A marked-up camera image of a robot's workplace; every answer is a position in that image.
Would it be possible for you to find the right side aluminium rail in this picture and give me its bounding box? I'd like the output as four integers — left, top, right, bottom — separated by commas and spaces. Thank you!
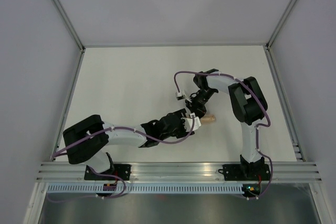
263, 44, 306, 162

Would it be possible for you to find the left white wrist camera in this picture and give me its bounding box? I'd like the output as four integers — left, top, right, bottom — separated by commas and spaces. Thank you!
182, 113, 202, 132

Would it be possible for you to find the left aluminium frame post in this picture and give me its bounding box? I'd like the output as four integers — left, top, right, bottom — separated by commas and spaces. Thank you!
51, 0, 85, 52

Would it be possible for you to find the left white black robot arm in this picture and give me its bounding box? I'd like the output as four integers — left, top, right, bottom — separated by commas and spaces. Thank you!
63, 109, 201, 180

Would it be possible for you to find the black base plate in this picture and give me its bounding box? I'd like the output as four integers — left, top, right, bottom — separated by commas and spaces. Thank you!
217, 164, 271, 182
84, 164, 131, 181

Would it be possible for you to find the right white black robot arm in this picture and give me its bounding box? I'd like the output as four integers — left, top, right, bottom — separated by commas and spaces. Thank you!
185, 69, 269, 179

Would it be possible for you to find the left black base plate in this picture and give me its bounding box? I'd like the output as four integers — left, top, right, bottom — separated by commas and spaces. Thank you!
84, 164, 131, 181

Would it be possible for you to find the aluminium frame post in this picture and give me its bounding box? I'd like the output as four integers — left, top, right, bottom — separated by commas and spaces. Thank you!
51, 0, 85, 52
264, 0, 299, 51

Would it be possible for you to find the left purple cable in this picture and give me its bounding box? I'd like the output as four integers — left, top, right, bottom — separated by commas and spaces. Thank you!
47, 115, 196, 204

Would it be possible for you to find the white slotted cable duct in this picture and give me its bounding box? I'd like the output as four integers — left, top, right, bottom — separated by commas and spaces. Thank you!
47, 183, 243, 194

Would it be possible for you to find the purple cable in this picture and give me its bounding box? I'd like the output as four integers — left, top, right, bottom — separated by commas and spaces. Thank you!
173, 71, 274, 200
47, 115, 196, 204

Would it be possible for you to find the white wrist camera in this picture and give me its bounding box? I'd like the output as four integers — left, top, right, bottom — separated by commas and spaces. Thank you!
182, 113, 202, 132
175, 90, 192, 102

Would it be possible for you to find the peach cloth napkin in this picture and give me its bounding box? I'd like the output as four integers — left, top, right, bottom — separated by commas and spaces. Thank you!
200, 114, 216, 124

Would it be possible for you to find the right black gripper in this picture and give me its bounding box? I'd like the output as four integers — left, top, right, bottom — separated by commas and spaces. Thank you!
185, 88, 216, 120

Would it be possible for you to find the left side aluminium rail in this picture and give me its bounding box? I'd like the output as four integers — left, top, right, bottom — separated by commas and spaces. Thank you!
49, 48, 86, 161

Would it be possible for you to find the right aluminium frame post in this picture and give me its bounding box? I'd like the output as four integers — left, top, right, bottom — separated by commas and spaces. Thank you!
264, 0, 299, 51

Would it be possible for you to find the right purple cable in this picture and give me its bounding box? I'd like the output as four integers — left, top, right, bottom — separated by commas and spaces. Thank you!
173, 71, 274, 200

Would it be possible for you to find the front aluminium rail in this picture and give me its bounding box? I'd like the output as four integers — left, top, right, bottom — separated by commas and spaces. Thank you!
34, 162, 322, 183

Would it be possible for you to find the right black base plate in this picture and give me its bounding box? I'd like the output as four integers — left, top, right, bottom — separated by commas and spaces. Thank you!
217, 164, 271, 182

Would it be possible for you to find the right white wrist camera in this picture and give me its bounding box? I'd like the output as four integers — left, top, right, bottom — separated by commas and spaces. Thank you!
175, 90, 192, 102

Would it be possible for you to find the aluminium rail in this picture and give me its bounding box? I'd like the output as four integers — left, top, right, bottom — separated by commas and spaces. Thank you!
34, 162, 322, 183
49, 48, 86, 161
263, 44, 306, 162

